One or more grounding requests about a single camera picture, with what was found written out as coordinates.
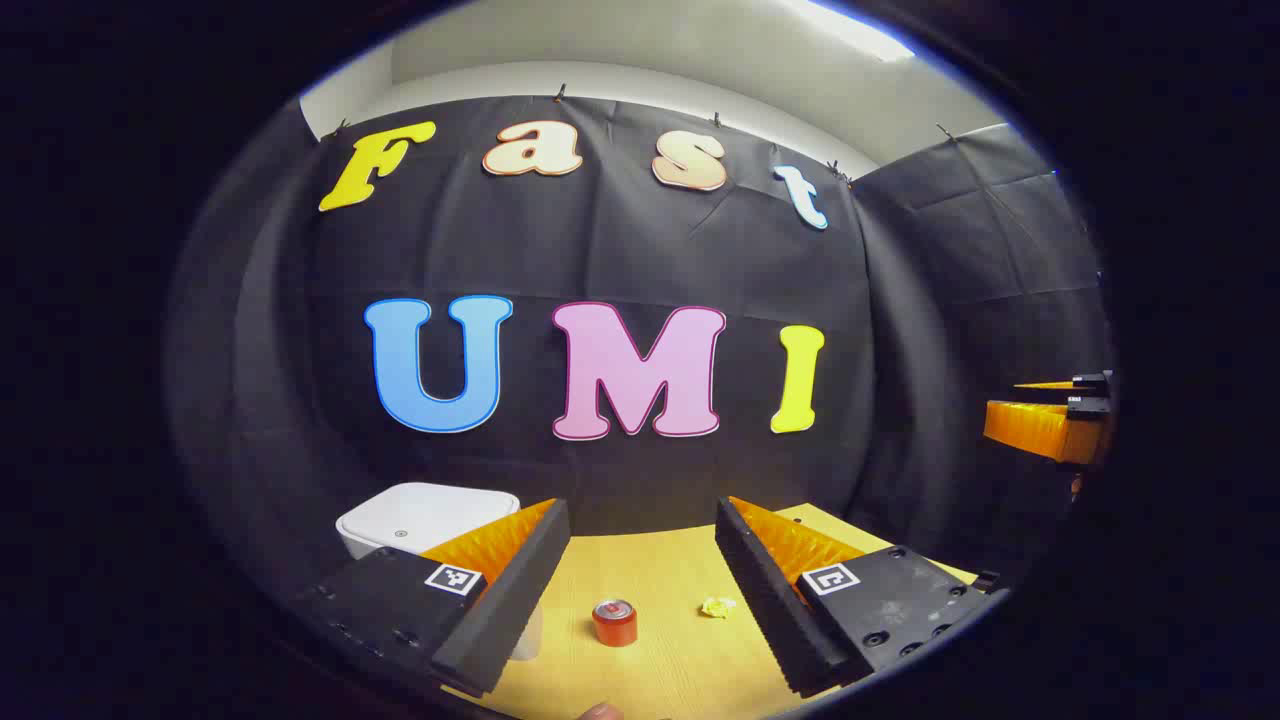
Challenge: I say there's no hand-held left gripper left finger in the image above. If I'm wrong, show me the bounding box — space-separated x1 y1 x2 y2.
295 498 571 699

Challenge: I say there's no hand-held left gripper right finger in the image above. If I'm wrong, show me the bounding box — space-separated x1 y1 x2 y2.
715 496 1001 699

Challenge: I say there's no red pop can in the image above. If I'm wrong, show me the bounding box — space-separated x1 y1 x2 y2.
592 599 639 647

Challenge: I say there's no white desktop garbage bin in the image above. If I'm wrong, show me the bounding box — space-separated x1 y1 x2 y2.
336 482 546 661

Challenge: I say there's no wooden desktop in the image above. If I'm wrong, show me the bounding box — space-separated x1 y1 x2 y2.
440 503 981 720

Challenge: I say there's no black backdrop cloth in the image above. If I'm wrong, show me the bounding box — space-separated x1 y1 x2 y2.
165 95 1116 641

